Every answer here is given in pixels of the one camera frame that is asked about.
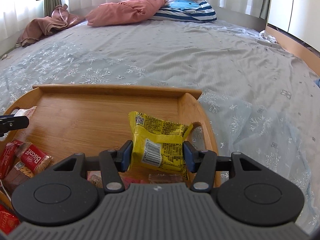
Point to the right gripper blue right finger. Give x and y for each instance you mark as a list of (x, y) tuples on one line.
[(202, 164)]

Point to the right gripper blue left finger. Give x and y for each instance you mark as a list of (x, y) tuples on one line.
[(111, 162)]

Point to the clear bag white candy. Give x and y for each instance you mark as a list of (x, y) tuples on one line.
[(25, 112)]

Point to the pink rice cracker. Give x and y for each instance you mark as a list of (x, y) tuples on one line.
[(96, 179)]

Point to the red rectangular snack bar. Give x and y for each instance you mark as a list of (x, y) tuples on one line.
[(8, 157)]

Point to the yellow snack packet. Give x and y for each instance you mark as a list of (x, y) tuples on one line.
[(158, 144)]

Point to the red Biscoff biscuit packet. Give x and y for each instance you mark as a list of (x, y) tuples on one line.
[(33, 157)]

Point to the red gold nut packet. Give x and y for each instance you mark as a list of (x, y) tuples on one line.
[(8, 221)]

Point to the brown almond snack packet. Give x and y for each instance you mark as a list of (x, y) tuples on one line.
[(17, 175)]

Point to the wooden serving tray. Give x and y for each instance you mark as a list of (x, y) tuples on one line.
[(91, 118)]

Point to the snowflake patterned bed sheet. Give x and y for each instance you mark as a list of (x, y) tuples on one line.
[(260, 99)]

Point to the brown crumpled cloth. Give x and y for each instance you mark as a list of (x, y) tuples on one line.
[(40, 28)]

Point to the blue clothes pile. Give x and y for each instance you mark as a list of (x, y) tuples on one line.
[(317, 82)]

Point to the crumpled clear plastic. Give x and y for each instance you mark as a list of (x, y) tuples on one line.
[(267, 37)]

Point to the pink pillow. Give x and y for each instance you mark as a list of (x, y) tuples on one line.
[(124, 12)]

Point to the blue striped pillow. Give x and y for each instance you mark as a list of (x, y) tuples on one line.
[(199, 11)]

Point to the wooden bed frame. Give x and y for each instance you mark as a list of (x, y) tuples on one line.
[(295, 48)]

